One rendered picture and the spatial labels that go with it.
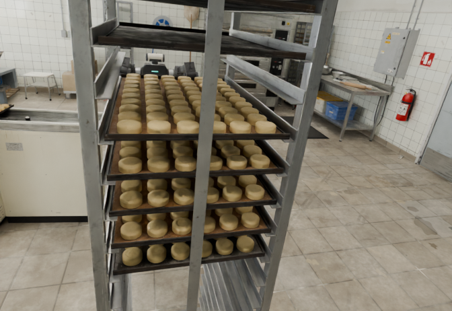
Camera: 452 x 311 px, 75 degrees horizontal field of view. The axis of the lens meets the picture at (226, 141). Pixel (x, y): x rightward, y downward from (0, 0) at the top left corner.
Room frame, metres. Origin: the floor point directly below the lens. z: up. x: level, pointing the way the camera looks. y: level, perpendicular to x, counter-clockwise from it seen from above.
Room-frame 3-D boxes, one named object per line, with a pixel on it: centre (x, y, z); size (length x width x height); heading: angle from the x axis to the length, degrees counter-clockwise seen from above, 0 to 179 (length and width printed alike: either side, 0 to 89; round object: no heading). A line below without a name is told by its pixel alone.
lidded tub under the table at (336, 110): (5.42, -2.06, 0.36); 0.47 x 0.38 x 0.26; 109
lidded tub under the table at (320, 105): (5.85, -1.93, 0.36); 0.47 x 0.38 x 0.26; 107
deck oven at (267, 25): (6.22, -0.17, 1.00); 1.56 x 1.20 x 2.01; 107
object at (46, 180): (2.13, 1.39, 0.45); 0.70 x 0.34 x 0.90; 101
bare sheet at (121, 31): (0.87, 0.13, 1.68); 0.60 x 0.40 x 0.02; 17
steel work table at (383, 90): (5.71, -1.97, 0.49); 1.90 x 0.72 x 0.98; 17
